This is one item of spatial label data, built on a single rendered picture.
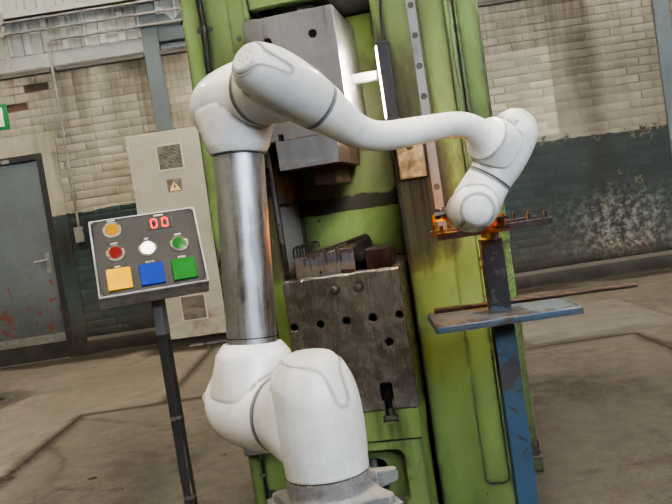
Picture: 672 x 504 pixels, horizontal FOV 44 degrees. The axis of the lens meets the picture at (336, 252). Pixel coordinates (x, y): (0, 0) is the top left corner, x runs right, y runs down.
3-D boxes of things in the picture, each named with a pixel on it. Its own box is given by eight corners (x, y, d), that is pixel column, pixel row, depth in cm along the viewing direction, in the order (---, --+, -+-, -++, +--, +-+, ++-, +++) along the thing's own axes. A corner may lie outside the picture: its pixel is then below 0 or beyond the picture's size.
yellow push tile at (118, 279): (133, 286, 255) (129, 265, 259) (108, 291, 254) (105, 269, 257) (134, 289, 257) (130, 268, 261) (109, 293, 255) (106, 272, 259)
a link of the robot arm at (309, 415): (321, 492, 139) (301, 364, 138) (259, 476, 153) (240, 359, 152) (389, 462, 150) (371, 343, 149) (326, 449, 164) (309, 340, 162)
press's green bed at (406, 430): (439, 550, 264) (418, 406, 262) (325, 557, 271) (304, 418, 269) (448, 487, 318) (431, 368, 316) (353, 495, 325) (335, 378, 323)
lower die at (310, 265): (356, 270, 267) (352, 244, 267) (296, 278, 271) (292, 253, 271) (374, 259, 309) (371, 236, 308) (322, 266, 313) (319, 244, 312)
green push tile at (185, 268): (198, 276, 261) (194, 255, 264) (174, 280, 259) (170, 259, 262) (198, 278, 262) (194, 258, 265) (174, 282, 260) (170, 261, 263)
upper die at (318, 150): (339, 161, 266) (335, 132, 265) (279, 171, 270) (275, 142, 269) (360, 164, 307) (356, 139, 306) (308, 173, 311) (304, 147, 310)
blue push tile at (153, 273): (166, 281, 258) (162, 260, 261) (141, 285, 256) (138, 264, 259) (166, 284, 260) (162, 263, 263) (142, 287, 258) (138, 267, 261)
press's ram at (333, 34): (376, 125, 262) (358, -2, 260) (260, 144, 270) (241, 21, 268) (392, 133, 304) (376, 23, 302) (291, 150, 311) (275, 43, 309)
